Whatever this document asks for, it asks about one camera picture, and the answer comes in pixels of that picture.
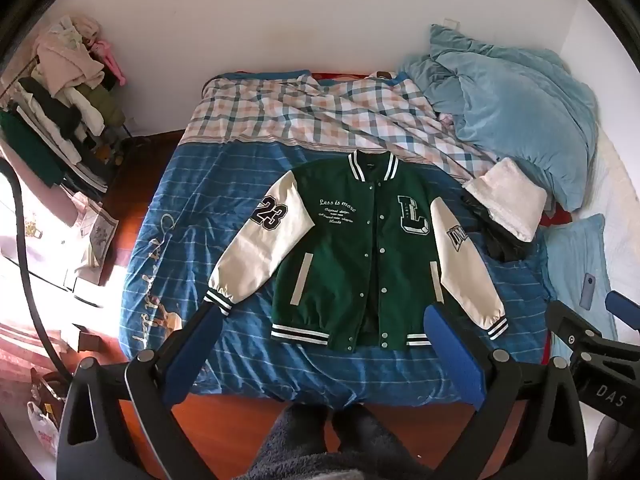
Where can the green and white varsity jacket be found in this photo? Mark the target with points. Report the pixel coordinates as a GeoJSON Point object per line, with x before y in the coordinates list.
{"type": "Point", "coordinates": [350, 260]}

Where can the dark cloth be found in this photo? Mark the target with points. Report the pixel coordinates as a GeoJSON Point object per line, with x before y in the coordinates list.
{"type": "Point", "coordinates": [500, 240]}

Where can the blue phone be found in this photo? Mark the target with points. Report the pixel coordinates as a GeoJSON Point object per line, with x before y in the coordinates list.
{"type": "Point", "coordinates": [587, 291]}

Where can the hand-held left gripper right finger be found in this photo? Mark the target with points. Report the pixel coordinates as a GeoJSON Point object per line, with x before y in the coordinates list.
{"type": "Point", "coordinates": [452, 355]}

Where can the light blue pillow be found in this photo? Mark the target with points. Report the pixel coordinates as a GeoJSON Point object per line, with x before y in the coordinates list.
{"type": "Point", "coordinates": [575, 265]}

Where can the printed white cloth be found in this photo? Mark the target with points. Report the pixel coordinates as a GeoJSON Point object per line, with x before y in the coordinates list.
{"type": "Point", "coordinates": [97, 230]}

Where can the blue striped bed sheet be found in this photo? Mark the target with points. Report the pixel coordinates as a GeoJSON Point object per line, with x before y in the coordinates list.
{"type": "Point", "coordinates": [210, 240]}

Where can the light blue duvet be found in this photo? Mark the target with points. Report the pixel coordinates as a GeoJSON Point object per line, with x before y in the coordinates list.
{"type": "Point", "coordinates": [520, 105]}

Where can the pink hanger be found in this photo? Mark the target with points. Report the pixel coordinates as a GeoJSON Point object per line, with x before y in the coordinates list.
{"type": "Point", "coordinates": [110, 60]}

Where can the white fleece cloth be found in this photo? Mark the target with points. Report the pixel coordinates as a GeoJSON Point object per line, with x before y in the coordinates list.
{"type": "Point", "coordinates": [510, 195]}

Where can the white wall socket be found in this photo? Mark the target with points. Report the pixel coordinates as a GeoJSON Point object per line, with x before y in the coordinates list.
{"type": "Point", "coordinates": [451, 21]}

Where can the person's grey fleece legs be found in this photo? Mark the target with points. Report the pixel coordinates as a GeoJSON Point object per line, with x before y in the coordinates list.
{"type": "Point", "coordinates": [325, 445]}

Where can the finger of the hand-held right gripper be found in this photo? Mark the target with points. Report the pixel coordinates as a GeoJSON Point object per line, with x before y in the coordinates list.
{"type": "Point", "coordinates": [622, 305]}
{"type": "Point", "coordinates": [570, 322]}

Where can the person's right forearm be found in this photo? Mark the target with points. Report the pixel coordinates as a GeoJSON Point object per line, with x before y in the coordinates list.
{"type": "Point", "coordinates": [615, 450]}

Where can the pile of clothes on rack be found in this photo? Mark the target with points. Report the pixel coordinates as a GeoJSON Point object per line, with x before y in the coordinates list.
{"type": "Point", "coordinates": [55, 105]}

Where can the white plastic bag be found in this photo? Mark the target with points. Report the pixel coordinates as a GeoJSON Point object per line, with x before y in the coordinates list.
{"type": "Point", "coordinates": [44, 425]}

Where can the plaid blanket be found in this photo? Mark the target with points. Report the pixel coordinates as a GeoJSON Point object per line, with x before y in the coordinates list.
{"type": "Point", "coordinates": [310, 110]}

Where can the small brown box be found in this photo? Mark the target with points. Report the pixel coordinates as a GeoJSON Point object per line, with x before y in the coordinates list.
{"type": "Point", "coordinates": [87, 340]}

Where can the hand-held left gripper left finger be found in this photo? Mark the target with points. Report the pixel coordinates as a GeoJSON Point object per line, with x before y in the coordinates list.
{"type": "Point", "coordinates": [200, 355]}

